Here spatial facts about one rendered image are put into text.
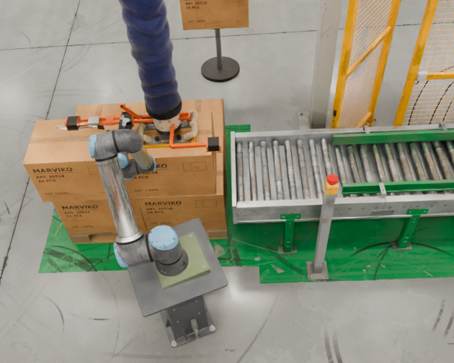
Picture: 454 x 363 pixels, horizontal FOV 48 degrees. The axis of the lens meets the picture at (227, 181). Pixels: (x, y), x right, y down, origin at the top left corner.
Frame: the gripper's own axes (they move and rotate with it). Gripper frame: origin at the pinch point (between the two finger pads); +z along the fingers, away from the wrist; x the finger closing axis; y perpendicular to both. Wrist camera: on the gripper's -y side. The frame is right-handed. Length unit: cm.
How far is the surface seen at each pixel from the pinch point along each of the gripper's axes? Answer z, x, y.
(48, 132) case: 5, -13, -53
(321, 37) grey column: 92, -10, 139
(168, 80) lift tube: -6, 36, 34
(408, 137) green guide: 19, -47, 195
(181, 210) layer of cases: -23, -69, 31
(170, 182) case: -22, -37, 27
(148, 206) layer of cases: -23, -62, 8
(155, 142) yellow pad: -11.3, -10.2, 20.0
